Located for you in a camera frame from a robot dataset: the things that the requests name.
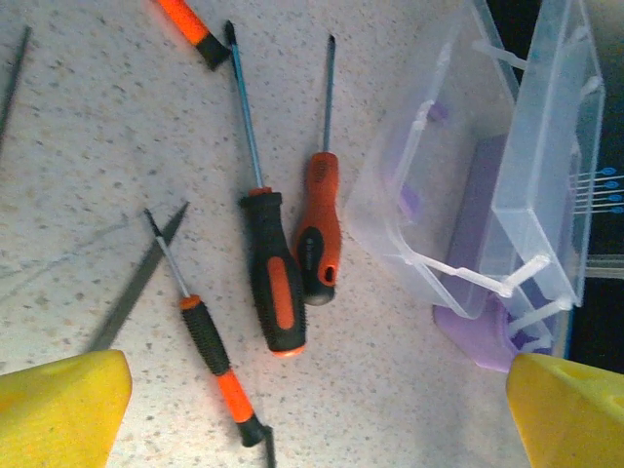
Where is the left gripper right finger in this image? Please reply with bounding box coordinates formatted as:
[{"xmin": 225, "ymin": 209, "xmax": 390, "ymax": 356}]
[{"xmin": 505, "ymin": 352, "xmax": 624, "ymax": 468}]

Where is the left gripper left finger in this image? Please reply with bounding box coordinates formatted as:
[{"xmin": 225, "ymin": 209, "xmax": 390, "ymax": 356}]
[{"xmin": 0, "ymin": 349, "xmax": 134, "ymax": 468}]

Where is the purple toolbox with clear lid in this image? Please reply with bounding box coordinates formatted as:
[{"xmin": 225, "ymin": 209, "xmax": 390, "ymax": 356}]
[{"xmin": 343, "ymin": 0, "xmax": 608, "ymax": 374}]

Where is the grey file yellow handle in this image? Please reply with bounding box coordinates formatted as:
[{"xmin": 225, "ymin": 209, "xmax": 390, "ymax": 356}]
[{"xmin": 85, "ymin": 201, "xmax": 190, "ymax": 355}]

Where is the small black orange precision screwdriver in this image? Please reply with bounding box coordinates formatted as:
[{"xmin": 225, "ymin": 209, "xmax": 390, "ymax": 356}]
[
  {"xmin": 154, "ymin": 0, "xmax": 233, "ymax": 72},
  {"xmin": 142, "ymin": 208, "xmax": 274, "ymax": 449}
]

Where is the thin dark metal tool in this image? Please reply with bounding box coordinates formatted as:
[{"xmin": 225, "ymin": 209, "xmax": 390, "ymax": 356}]
[{"xmin": 264, "ymin": 426, "xmax": 278, "ymax": 468}]

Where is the large black orange screwdriver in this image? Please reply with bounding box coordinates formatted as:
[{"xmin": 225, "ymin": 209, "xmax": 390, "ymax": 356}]
[{"xmin": 222, "ymin": 19, "xmax": 309, "ymax": 360}]

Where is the orange handled screwdriver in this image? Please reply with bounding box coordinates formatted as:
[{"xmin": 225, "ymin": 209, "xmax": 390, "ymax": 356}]
[{"xmin": 292, "ymin": 33, "xmax": 343, "ymax": 307}]

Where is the thin round file yellow handle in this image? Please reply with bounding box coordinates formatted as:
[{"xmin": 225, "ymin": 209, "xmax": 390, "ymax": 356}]
[{"xmin": 0, "ymin": 26, "xmax": 33, "ymax": 152}]

